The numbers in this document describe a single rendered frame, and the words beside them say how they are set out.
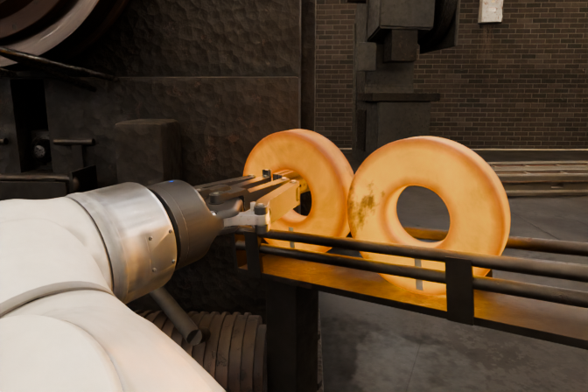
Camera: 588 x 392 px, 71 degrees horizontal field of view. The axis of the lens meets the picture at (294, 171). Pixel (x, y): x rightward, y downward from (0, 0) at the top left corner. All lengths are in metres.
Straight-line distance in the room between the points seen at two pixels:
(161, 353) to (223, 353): 0.40
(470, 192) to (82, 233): 0.31
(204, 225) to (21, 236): 0.14
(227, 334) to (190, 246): 0.27
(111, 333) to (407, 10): 4.78
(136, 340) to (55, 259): 0.09
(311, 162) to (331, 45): 6.34
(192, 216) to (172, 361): 0.17
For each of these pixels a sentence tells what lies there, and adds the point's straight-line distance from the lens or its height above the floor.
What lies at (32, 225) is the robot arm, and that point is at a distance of 0.28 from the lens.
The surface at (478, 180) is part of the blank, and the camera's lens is 0.39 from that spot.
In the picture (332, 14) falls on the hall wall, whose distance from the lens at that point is 6.85.
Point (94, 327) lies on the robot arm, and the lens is 0.18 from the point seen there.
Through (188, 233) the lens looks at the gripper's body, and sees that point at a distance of 0.34.
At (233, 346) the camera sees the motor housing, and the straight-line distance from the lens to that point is 0.59.
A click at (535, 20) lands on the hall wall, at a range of 7.63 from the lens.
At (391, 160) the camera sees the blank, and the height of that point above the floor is 0.78.
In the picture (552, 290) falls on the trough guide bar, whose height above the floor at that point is 0.69.
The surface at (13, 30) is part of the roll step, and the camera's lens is 0.75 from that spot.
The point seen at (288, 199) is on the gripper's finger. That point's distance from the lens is 0.42.
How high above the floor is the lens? 0.84
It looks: 10 degrees down
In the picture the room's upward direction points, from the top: straight up
